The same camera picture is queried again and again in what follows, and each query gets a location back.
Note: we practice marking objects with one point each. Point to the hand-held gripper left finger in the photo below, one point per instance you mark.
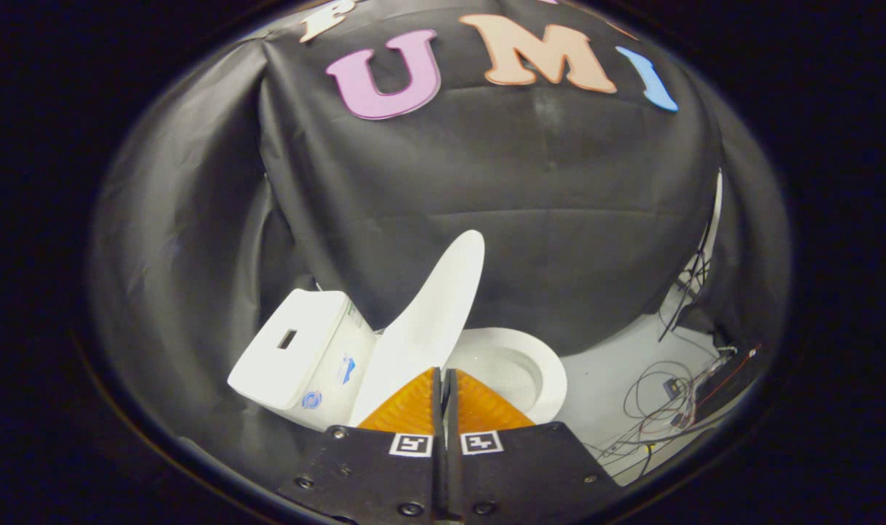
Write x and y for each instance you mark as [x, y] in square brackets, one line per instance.
[370, 474]

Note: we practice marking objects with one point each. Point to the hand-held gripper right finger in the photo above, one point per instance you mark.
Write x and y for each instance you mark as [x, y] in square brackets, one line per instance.
[523, 474]

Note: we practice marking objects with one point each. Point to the black backdrop cloth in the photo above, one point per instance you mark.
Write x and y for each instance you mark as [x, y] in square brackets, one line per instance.
[501, 189]

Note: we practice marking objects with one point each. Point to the white toilet lid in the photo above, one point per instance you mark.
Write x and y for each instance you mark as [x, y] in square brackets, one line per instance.
[432, 321]

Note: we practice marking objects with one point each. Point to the white toilet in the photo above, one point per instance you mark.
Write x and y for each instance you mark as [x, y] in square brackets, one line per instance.
[289, 350]

